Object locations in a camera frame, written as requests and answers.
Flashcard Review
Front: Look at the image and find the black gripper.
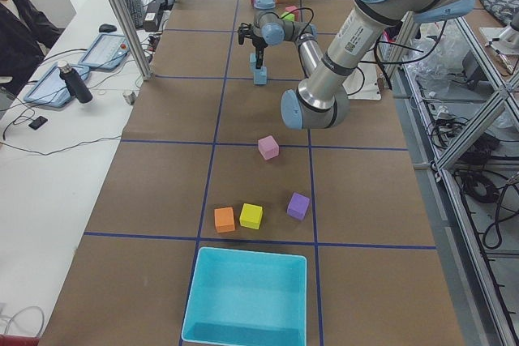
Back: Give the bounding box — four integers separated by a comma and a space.
251, 25, 268, 69

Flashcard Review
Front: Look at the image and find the light blue block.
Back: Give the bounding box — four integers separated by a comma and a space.
252, 66, 268, 86
249, 53, 257, 72

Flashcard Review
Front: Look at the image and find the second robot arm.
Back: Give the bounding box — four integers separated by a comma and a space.
479, 3, 518, 75

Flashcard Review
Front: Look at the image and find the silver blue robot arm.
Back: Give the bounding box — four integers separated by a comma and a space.
251, 0, 475, 130

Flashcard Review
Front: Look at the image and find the magenta block beside green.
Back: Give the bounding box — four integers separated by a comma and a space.
285, 6, 299, 15

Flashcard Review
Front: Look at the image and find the lilac pink block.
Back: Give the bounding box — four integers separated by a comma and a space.
258, 135, 280, 160

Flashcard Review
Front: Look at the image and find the black keyboard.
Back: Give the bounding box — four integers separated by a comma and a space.
124, 0, 144, 29

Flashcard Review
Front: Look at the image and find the small metal cylinder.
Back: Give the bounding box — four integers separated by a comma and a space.
122, 91, 136, 105

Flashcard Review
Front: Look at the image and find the upper teach pendant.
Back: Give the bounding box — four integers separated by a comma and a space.
78, 33, 130, 71

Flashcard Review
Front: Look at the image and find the teach pendant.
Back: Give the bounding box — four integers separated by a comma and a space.
24, 61, 93, 108
78, 33, 130, 71

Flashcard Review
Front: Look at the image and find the black computer mouse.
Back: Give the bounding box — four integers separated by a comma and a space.
98, 23, 118, 33

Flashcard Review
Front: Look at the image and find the dark purple block far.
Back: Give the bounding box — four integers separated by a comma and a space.
286, 192, 310, 220

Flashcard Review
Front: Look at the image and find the yellow block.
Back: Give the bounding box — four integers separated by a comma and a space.
239, 203, 263, 229

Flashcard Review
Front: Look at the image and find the orange block near blue tray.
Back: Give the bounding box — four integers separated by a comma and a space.
213, 207, 236, 233

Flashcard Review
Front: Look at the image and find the black water bottle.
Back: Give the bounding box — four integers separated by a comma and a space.
57, 60, 93, 104

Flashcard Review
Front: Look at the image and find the lower teach pendant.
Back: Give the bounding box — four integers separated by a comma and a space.
24, 61, 93, 108

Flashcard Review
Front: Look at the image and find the black smartphone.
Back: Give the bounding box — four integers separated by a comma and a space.
28, 116, 48, 130

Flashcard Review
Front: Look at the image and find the seated person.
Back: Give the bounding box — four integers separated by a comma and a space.
1, 0, 63, 96

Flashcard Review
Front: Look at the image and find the blue plastic tray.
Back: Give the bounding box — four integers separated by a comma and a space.
181, 247, 307, 345

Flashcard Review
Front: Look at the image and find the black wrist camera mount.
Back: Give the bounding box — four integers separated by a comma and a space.
237, 23, 252, 45

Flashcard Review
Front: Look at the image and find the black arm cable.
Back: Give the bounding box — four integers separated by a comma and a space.
283, 6, 319, 39

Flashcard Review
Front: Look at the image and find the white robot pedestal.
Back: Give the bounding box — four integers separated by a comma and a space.
344, 63, 381, 100

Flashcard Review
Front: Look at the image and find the aluminium frame post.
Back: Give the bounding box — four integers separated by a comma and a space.
108, 0, 152, 81

